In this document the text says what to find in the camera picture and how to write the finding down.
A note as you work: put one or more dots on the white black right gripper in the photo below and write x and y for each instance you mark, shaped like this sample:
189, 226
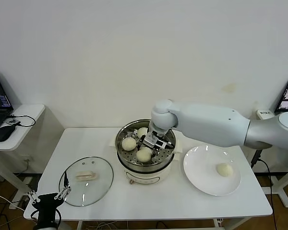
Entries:
156, 141

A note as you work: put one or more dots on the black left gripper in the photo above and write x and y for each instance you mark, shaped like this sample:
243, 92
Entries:
46, 203

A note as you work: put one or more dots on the white steamed baozi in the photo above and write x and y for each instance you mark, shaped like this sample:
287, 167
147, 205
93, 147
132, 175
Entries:
225, 169
144, 155
129, 144
142, 131

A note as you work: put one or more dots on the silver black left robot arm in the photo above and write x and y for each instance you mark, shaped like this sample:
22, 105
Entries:
46, 226

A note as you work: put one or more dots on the pale right robot arm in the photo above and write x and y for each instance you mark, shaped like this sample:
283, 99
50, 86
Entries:
206, 122

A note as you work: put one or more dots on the stainless steel steamer basket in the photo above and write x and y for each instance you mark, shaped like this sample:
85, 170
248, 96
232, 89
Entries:
168, 154

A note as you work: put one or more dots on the cream electric cooker pot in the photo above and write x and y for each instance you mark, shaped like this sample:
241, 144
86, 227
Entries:
146, 176

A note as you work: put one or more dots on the white round plate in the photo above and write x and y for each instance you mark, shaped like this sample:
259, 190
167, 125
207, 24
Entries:
201, 172

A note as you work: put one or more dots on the black computer mouse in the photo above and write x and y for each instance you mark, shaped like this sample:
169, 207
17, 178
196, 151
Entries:
4, 133

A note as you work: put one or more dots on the small dongle with label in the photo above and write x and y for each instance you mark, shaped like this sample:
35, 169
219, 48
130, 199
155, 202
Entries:
14, 122

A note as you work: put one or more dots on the white side table with mouse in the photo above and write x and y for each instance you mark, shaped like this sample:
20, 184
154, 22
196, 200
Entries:
26, 112

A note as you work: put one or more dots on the white labelled box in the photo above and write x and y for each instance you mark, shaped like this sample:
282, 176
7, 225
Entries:
265, 114

